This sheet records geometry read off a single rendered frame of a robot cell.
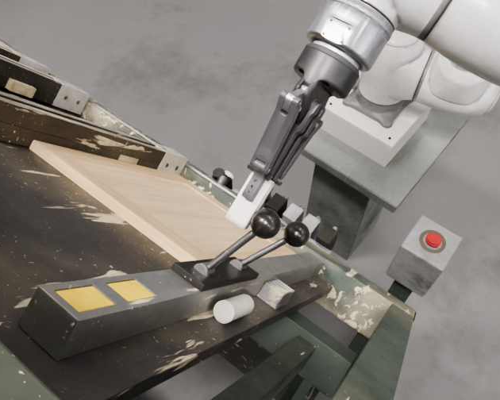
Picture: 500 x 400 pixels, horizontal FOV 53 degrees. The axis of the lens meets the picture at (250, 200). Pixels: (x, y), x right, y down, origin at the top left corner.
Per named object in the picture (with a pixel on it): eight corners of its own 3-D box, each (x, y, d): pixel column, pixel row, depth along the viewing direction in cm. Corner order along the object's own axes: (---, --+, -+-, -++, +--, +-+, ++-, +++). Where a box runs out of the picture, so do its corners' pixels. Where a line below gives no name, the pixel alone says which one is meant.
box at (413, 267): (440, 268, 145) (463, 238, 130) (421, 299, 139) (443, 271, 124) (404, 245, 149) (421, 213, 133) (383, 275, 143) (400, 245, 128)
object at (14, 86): (32, 98, 137) (36, 89, 137) (9, 90, 130) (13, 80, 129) (25, 94, 138) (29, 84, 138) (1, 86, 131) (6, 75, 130)
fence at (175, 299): (317, 275, 129) (325, 263, 128) (55, 362, 40) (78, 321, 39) (301, 264, 131) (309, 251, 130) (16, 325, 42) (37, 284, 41)
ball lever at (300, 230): (241, 279, 77) (317, 240, 74) (232, 282, 74) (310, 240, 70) (231, 257, 78) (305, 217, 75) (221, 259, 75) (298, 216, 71)
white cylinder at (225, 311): (226, 328, 65) (248, 318, 73) (237, 309, 65) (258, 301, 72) (208, 314, 66) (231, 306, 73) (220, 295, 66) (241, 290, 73)
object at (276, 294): (286, 304, 90) (295, 290, 90) (275, 309, 84) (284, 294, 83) (268, 291, 91) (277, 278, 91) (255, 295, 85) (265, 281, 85)
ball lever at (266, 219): (211, 286, 66) (290, 227, 63) (198, 290, 62) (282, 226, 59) (196, 263, 67) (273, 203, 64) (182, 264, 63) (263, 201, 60)
